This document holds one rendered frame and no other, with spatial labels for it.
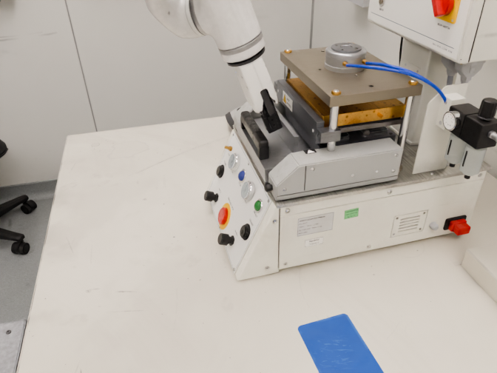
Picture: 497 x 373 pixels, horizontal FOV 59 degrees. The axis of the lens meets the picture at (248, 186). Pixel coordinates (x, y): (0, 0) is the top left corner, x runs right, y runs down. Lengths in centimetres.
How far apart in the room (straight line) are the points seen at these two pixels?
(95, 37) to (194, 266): 159
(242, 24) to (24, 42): 170
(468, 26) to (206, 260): 65
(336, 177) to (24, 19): 182
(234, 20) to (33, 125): 187
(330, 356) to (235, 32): 57
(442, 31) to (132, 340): 77
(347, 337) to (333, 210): 23
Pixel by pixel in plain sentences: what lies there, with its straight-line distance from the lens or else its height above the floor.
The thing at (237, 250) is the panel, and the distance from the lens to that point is 91.
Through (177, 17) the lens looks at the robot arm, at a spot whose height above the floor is 123.
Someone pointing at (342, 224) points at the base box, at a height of 85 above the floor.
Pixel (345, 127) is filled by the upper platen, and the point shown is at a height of 103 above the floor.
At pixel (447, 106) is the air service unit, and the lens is 86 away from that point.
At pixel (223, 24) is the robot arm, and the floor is 122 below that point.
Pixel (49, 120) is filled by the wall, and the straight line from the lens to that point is 250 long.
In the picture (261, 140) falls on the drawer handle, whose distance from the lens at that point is 84.
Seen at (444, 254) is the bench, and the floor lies 75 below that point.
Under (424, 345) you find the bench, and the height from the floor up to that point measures 75.
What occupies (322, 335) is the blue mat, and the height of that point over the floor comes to 75.
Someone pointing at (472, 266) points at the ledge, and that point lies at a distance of 99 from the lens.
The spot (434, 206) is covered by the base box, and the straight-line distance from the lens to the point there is 99.
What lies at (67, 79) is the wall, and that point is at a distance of 240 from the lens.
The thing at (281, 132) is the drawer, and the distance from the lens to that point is 92.
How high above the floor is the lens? 140
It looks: 34 degrees down
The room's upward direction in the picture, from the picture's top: 1 degrees counter-clockwise
